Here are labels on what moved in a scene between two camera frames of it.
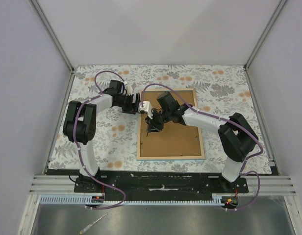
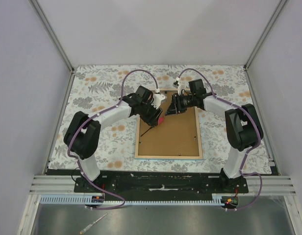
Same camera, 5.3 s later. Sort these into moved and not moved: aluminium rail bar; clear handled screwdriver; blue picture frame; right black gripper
Moved: right black gripper
Not moved: clear handled screwdriver; aluminium rail bar; blue picture frame
